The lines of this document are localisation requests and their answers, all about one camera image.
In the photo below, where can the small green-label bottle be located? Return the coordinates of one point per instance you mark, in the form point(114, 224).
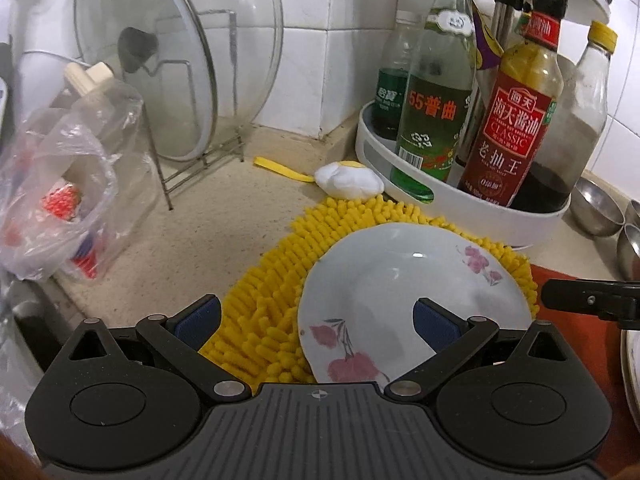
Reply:
point(390, 100)

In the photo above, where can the red mat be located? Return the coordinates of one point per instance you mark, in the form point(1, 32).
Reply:
point(600, 350)

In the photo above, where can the white floral plate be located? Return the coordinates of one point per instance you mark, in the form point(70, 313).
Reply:
point(380, 280)

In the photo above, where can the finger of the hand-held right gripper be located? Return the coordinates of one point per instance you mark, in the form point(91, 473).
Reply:
point(590, 299)

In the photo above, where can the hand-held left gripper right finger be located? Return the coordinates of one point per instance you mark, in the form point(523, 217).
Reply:
point(434, 325)

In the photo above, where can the red-label soy sauce bottle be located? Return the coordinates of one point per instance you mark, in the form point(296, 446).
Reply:
point(505, 130)

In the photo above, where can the stainless steel bowl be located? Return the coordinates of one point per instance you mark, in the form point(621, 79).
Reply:
point(634, 212)
point(597, 207)
point(629, 250)

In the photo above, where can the large glass pot lid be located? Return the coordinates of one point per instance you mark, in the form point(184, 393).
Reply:
point(225, 60)

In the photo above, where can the egg-shaped plush towel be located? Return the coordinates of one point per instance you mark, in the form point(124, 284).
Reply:
point(350, 177)

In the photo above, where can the purple packet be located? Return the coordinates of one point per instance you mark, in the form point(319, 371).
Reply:
point(485, 45)

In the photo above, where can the white rotating condiment rack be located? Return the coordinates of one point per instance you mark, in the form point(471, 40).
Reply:
point(500, 221)

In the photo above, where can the clear plastic bag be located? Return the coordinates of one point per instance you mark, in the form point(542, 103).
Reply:
point(50, 160)

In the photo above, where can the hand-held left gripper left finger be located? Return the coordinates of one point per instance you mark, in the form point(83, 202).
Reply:
point(200, 318)

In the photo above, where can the tall green glass bottle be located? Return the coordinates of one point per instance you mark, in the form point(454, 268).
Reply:
point(430, 125)

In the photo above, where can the yellow chenille mat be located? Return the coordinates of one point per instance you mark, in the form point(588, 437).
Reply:
point(270, 280)

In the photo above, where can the yellow-cap dark sauce bottle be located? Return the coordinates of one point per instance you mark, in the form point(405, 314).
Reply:
point(580, 125)

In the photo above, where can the glass lid with beige knob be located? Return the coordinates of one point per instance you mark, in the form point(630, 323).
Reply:
point(87, 80)

